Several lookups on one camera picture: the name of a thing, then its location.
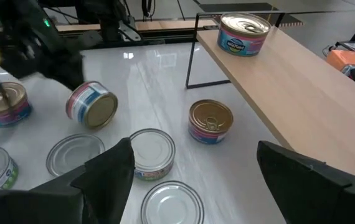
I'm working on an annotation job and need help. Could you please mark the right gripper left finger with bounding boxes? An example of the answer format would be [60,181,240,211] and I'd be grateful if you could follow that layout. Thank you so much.
[0,138,136,224]

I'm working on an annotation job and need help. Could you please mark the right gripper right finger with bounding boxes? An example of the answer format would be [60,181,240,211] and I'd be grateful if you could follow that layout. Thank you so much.
[256,140,355,224]

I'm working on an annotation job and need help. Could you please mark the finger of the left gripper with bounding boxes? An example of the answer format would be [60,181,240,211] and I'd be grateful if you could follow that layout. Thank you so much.
[45,63,72,91]
[68,62,85,91]

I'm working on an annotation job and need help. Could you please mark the gold-lid salmon can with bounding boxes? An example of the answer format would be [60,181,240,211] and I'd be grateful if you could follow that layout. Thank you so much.
[65,80,119,131]
[188,99,234,146]
[0,82,32,128]
[217,12,272,57]

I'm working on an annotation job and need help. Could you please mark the wooden shelf black metal legs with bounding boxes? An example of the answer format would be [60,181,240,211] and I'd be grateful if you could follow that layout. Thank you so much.
[186,11,355,184]

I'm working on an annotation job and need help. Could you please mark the white glossy table sheet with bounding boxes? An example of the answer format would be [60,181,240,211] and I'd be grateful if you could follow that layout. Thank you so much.
[0,42,287,224]

